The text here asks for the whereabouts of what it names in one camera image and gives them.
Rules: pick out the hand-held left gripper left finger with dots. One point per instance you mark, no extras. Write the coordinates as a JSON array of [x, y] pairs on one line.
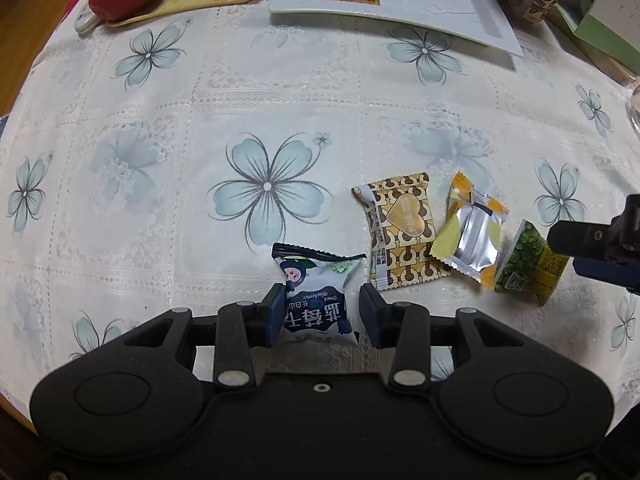
[[276, 312]]

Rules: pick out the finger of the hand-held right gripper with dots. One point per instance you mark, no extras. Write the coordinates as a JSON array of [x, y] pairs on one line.
[[580, 239], [605, 275]]

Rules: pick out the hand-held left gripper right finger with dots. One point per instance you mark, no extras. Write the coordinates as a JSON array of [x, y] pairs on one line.
[[368, 315]]

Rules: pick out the blue white snack packet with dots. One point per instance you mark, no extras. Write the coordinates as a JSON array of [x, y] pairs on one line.
[[315, 295]]

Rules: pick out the green yellow snack packet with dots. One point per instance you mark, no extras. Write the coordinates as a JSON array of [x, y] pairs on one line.
[[525, 270]]

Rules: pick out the brown patterned snack packet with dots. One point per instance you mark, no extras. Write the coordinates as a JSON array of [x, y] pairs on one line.
[[400, 230]]

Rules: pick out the silver yellow snack packet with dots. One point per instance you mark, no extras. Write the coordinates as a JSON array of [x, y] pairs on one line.
[[472, 240]]

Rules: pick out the clear glass cup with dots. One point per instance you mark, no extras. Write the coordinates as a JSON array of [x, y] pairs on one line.
[[635, 110]]

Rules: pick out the white floral tablecloth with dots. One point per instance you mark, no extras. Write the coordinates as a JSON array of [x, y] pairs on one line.
[[175, 210]]

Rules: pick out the desk calendar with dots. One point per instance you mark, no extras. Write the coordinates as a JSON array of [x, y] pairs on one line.
[[610, 20]]

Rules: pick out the white rectangular plate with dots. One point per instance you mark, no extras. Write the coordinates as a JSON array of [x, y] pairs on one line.
[[425, 15]]

